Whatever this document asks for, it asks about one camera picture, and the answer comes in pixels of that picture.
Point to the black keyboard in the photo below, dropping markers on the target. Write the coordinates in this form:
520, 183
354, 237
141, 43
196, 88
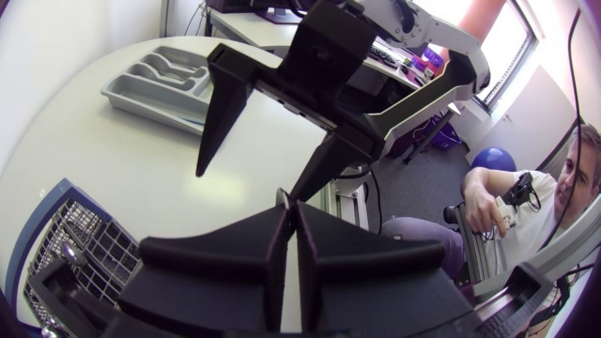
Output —
382, 54

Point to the blue exercise ball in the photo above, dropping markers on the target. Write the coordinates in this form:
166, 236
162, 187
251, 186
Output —
493, 159

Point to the grey cutlery tray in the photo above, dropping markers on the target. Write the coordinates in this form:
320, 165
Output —
155, 101

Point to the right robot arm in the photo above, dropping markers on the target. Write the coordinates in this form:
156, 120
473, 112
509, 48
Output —
453, 40

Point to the window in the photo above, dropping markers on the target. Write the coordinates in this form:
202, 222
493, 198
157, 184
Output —
509, 42

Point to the person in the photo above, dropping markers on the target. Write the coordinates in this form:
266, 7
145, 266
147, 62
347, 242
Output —
530, 220

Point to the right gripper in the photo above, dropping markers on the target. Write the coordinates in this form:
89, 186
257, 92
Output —
319, 105

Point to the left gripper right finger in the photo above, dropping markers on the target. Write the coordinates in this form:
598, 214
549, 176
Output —
371, 281

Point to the steel spoon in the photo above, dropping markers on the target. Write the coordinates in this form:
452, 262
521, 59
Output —
72, 253

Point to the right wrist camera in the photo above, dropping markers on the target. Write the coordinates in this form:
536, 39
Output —
328, 42

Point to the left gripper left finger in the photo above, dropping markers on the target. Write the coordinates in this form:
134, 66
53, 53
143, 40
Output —
220, 263

